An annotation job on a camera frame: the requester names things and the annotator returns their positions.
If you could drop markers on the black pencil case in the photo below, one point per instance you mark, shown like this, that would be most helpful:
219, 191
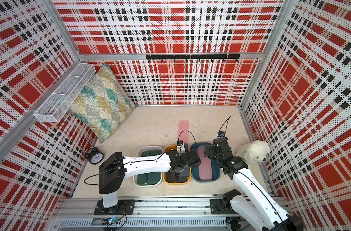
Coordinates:
172, 177

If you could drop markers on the teal storage tray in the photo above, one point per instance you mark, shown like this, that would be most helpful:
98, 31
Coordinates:
215, 171

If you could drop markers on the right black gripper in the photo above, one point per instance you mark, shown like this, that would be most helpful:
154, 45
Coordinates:
211, 155

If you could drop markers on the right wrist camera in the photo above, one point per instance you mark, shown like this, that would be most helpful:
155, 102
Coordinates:
220, 134

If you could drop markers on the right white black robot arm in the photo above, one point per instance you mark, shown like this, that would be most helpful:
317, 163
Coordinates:
264, 214

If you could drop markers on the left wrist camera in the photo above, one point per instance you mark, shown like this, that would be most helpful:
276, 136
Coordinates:
181, 147

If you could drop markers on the black hook rail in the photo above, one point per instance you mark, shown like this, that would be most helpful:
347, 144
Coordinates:
193, 57

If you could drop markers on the black alarm clock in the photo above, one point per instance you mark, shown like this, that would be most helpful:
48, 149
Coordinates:
93, 155

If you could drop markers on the yellow storage tray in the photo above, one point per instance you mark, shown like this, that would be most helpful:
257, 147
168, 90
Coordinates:
164, 174

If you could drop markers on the patterned throw pillow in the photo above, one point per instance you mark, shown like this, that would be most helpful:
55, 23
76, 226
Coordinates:
102, 104

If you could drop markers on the white storage tray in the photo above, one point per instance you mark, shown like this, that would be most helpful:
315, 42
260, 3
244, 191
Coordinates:
138, 155

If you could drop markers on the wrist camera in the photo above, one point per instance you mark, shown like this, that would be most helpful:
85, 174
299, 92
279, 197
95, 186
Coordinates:
220, 134
181, 147

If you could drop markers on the white plush seal toy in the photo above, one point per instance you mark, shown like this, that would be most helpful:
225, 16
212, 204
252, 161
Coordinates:
253, 152

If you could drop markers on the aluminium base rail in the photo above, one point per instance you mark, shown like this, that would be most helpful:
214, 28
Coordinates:
174, 206

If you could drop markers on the white wire mesh shelf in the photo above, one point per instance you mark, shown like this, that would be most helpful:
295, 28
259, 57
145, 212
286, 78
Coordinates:
64, 94

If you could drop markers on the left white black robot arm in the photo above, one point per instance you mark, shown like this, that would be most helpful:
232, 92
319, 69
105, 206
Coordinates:
117, 168

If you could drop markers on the pink pencil case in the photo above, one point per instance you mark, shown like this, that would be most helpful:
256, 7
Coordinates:
205, 167
183, 135

